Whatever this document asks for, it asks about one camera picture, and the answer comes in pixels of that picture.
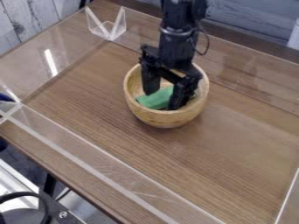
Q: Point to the clear acrylic corner bracket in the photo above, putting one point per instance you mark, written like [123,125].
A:
[105,29]

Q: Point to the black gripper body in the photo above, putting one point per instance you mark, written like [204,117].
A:
[172,55]

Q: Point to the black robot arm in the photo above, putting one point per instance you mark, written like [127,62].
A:
[182,14]

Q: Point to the brown wooden bowl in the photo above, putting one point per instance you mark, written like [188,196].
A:
[164,119]

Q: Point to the black table leg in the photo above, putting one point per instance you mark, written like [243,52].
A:
[49,185]

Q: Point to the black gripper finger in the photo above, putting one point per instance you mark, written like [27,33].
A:
[149,79]
[183,92]

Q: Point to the green rectangular block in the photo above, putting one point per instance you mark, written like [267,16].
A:
[156,100]

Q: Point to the clear acrylic front wall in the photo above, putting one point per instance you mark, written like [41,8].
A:
[84,123]

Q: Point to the black metal bracket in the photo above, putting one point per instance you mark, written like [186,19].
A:
[59,214]

